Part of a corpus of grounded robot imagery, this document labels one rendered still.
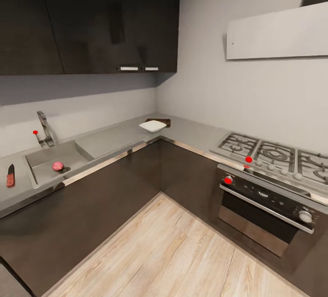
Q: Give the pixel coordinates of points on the cutting board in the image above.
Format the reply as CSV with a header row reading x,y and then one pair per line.
x,y
165,121

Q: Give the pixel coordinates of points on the parer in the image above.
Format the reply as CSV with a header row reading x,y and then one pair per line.
x,y
10,179

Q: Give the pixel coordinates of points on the bowl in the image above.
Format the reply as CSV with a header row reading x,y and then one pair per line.
x,y
152,126

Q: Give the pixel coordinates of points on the vidalia onion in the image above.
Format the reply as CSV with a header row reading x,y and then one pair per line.
x,y
57,166

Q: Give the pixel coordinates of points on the dishwasher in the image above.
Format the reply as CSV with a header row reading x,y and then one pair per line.
x,y
11,284

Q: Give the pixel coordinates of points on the drop in sink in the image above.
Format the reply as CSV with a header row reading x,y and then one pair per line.
x,y
76,153

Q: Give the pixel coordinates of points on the oven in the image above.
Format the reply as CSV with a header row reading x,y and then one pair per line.
x,y
279,224

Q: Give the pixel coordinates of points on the range hood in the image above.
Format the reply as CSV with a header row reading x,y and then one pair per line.
x,y
301,31

